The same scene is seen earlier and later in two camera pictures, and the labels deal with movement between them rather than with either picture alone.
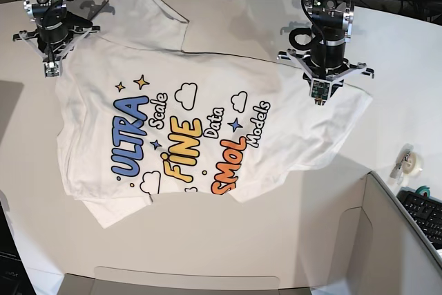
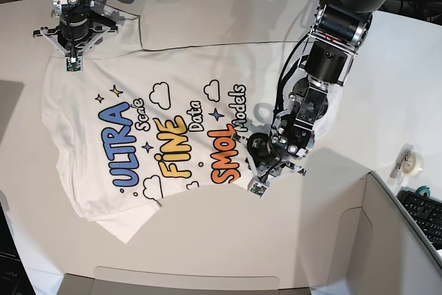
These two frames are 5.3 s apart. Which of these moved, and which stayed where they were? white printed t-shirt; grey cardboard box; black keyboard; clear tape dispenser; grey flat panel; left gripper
Moved: white printed t-shirt; left gripper
Stayed: black keyboard; clear tape dispenser; grey flat panel; grey cardboard box
